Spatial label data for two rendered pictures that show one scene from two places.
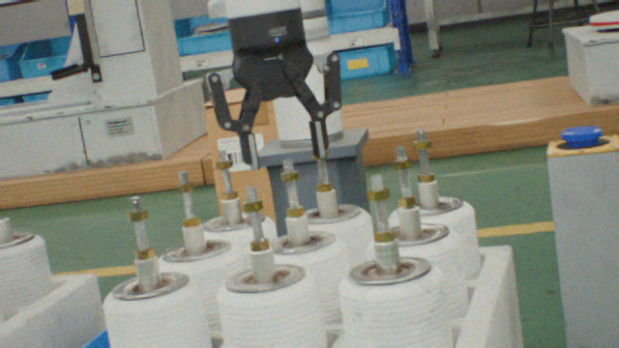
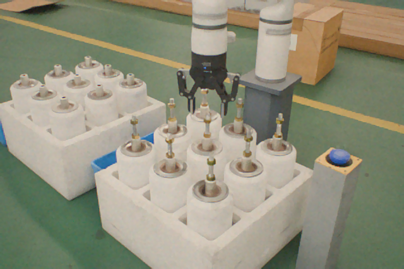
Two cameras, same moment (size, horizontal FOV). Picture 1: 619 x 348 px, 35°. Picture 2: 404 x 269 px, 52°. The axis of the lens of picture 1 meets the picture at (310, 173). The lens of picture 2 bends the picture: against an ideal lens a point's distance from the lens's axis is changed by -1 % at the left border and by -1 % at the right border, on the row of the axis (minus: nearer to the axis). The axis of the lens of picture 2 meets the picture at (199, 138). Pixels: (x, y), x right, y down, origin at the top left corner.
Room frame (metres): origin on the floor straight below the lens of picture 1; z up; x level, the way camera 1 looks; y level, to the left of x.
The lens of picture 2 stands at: (0.23, -0.33, 0.77)
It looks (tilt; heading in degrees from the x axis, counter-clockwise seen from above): 30 degrees down; 26
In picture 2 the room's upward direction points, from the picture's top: 1 degrees clockwise
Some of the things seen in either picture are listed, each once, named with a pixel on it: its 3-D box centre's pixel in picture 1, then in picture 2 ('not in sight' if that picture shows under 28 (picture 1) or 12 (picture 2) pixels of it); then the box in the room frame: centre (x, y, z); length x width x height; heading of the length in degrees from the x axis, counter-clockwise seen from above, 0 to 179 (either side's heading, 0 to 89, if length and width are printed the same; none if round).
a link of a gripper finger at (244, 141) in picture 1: (237, 141); (187, 100); (0.99, 0.07, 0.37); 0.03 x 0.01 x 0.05; 103
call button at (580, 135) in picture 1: (581, 138); (339, 157); (0.98, -0.28, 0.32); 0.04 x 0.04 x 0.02
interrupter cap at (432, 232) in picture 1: (411, 236); (246, 167); (0.96, -0.09, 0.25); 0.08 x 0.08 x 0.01
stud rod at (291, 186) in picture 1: (292, 195); (207, 128); (1.00, 0.02, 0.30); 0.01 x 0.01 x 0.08; 12
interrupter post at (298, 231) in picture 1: (298, 231); (207, 142); (1.00, 0.02, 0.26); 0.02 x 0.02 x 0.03
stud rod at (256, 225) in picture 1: (256, 226); (170, 148); (0.88, 0.06, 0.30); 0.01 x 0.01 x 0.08; 88
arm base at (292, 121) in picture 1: (303, 81); (273, 49); (1.38, -0.01, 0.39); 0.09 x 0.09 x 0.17; 80
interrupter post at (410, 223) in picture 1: (410, 223); (246, 162); (0.96, -0.09, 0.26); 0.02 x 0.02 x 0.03
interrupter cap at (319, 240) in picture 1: (300, 244); (206, 147); (1.00, 0.02, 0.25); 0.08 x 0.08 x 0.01
